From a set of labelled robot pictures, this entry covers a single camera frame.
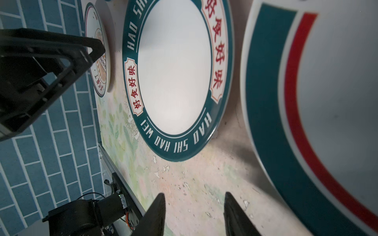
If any floral table mat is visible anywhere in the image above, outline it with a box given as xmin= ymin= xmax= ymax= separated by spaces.
xmin=94 ymin=1 xmax=310 ymax=236

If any orange sunburst plate near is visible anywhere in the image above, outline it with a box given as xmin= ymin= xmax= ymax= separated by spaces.
xmin=84 ymin=3 xmax=111 ymax=97

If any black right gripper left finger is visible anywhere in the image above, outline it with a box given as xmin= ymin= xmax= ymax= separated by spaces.
xmin=131 ymin=193 xmax=166 ymax=236

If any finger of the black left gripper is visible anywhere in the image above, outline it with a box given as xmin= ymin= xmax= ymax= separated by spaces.
xmin=1 ymin=28 xmax=95 ymax=141

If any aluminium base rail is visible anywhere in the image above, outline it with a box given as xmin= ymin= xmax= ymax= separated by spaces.
xmin=98 ymin=143 xmax=147 ymax=236

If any green red ring plate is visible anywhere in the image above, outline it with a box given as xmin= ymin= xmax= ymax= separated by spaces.
xmin=240 ymin=1 xmax=378 ymax=236

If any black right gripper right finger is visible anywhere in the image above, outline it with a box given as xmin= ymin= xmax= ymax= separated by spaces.
xmin=223 ymin=192 xmax=261 ymax=236

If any green rim plate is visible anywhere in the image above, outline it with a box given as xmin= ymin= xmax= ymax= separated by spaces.
xmin=122 ymin=1 xmax=235 ymax=162

